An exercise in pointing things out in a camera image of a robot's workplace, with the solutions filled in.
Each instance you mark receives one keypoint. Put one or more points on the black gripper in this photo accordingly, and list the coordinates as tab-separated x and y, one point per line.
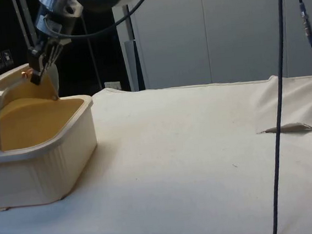
65	27

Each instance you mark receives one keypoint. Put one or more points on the cream box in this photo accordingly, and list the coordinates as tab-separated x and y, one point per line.
40	175

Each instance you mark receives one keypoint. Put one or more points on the pale grey locker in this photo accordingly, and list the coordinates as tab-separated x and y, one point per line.
170	38
244	31

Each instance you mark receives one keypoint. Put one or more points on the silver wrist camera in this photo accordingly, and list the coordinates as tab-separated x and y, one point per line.
72	9

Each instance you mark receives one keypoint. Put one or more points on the white wall socket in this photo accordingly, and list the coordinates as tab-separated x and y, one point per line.
113	85

